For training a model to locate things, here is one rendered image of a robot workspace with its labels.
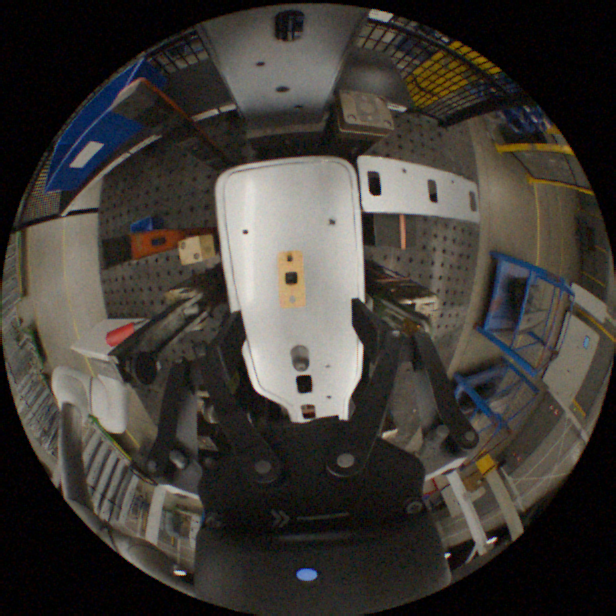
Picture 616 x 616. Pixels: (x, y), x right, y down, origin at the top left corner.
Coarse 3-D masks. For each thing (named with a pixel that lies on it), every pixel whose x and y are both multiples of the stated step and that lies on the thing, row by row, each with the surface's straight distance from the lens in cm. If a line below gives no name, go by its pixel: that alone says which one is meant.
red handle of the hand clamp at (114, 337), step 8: (192, 304) 30; (184, 312) 30; (192, 312) 30; (144, 320) 31; (120, 328) 32; (128, 328) 31; (136, 328) 31; (112, 336) 32; (120, 336) 31; (112, 344) 32
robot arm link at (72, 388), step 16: (64, 368) 93; (64, 384) 87; (80, 384) 87; (64, 400) 85; (80, 400) 84; (64, 416) 80; (80, 416) 84; (64, 432) 75; (80, 432) 80; (64, 448) 72; (80, 448) 76; (64, 464) 69; (80, 464) 72; (64, 480) 68; (80, 480) 68; (64, 496) 69; (80, 496) 65; (80, 512) 62; (96, 528) 61; (112, 544) 59
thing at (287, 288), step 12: (288, 252) 32; (300, 252) 32; (288, 264) 32; (300, 264) 32; (288, 276) 30; (300, 276) 31; (288, 288) 31; (300, 288) 31; (288, 300) 31; (300, 300) 31
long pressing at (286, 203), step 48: (240, 192) 34; (288, 192) 33; (336, 192) 33; (240, 240) 33; (288, 240) 32; (336, 240) 33; (240, 288) 34; (336, 288) 34; (288, 336) 36; (336, 336) 37; (288, 384) 43; (336, 384) 44
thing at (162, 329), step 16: (176, 304) 28; (160, 320) 24; (176, 320) 28; (192, 320) 29; (128, 336) 23; (144, 336) 22; (160, 336) 25; (176, 336) 26; (112, 352) 21; (128, 352) 21; (144, 352) 19; (160, 352) 24; (112, 368) 22; (128, 368) 21; (144, 368) 19; (128, 384) 21; (144, 384) 19
